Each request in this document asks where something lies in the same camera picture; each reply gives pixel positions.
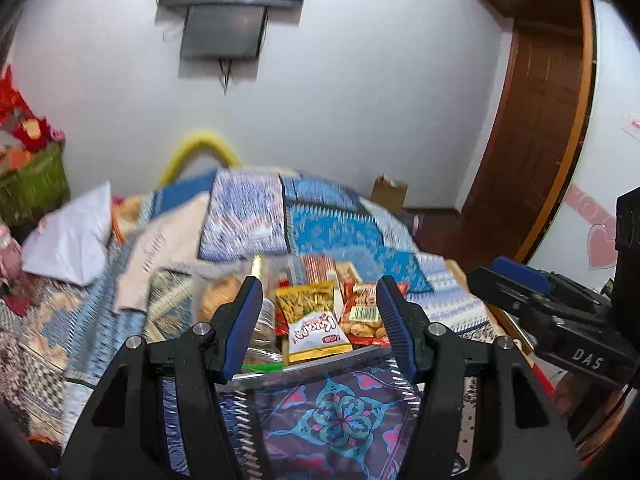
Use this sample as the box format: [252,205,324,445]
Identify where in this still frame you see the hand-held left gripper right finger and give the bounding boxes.
[375,275,583,480]

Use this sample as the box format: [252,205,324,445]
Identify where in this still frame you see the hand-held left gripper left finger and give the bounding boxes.
[60,275,264,480]

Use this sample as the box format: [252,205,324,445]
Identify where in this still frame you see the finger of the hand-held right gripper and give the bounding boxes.
[490,256,563,298]
[466,267,556,328]

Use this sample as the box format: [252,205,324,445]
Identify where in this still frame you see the clear zip bag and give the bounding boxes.
[192,252,406,377]

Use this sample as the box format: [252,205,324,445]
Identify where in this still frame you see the red fried snack packet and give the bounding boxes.
[339,281,392,347]

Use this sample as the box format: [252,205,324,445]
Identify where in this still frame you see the clear rice cracker packet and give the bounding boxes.
[197,272,247,323]

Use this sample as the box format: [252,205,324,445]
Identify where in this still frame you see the yellow snack packet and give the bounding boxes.
[274,280,353,365]

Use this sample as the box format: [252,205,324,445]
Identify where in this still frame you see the small red snack packet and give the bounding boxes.
[332,261,363,291]

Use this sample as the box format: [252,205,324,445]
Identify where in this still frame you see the pink heart sticker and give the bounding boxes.
[587,220,619,271]

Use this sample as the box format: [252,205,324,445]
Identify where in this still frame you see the orange striped wafer packet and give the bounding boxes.
[300,254,337,288]

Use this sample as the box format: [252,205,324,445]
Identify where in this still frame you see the beige knitted sweater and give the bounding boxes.
[114,192,211,313]

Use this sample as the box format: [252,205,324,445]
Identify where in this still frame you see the cardboard box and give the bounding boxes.
[371,175,409,214]

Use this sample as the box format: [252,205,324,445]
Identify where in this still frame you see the wooden door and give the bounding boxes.
[460,0,597,261]

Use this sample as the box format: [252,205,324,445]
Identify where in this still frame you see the yellow hoop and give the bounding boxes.
[157,130,243,188]

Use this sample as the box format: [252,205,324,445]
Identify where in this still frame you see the white pillow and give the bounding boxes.
[21,182,113,286]

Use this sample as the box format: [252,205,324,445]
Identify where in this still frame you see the black television bracket box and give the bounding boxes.
[180,2,269,61]

